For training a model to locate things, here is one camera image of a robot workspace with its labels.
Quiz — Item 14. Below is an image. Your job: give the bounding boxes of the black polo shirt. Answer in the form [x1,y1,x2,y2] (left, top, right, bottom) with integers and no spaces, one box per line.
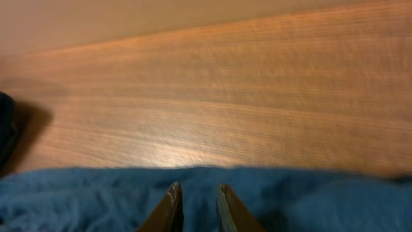
[1,92,19,167]

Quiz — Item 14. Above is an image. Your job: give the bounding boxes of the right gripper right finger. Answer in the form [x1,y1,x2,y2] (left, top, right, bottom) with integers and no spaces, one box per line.
[216,184,267,232]

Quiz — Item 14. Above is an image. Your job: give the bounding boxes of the dark blue shorts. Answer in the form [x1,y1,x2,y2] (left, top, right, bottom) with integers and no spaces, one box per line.
[1,167,411,231]

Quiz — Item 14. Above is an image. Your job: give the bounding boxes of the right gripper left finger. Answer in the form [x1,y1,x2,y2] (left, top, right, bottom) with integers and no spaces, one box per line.
[136,182,184,232]

